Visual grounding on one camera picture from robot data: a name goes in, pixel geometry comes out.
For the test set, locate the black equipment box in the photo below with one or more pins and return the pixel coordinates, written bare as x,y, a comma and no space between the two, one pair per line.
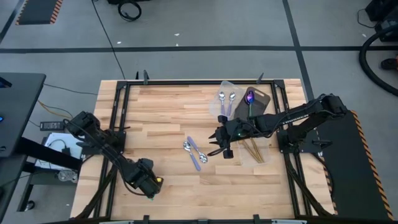
382,9

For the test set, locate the black diagonal stand beam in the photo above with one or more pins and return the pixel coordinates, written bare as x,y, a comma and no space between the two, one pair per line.
46,154

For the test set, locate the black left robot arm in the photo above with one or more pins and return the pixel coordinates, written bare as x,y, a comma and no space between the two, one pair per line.
105,146

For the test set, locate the black power adapter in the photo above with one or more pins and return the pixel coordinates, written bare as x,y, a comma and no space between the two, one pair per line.
51,126

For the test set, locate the black frame clamp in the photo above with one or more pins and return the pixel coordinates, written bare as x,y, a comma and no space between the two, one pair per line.
259,78
145,77

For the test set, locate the dark grey plastic container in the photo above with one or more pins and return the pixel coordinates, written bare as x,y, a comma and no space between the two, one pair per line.
261,104

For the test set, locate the black side desk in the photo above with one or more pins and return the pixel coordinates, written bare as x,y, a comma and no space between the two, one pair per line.
18,109

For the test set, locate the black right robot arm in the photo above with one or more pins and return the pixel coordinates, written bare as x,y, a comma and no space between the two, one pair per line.
295,116

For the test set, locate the gold spoon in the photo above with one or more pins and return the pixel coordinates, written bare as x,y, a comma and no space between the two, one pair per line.
256,154
257,149
250,152

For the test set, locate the black mat orange hazard stripes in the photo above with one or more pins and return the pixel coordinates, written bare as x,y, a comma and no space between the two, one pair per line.
37,12
348,174

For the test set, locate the black caster wheel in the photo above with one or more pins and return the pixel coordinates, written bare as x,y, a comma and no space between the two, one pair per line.
30,206

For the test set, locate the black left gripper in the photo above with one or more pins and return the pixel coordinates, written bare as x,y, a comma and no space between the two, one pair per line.
146,177

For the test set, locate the black metal table frame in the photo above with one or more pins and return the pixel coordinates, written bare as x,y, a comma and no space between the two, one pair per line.
202,82

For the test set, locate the clear plastic container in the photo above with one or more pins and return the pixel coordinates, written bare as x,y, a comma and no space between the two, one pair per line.
266,152
216,107

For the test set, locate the red and black device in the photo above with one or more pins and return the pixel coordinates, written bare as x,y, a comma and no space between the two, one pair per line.
388,63

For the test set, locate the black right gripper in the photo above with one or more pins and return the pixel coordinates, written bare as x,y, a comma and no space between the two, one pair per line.
234,132

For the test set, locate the white paper pad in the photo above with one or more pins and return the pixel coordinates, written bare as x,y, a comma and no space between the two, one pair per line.
59,137

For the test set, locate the clear plastic object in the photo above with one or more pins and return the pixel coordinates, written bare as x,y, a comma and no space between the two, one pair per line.
66,176

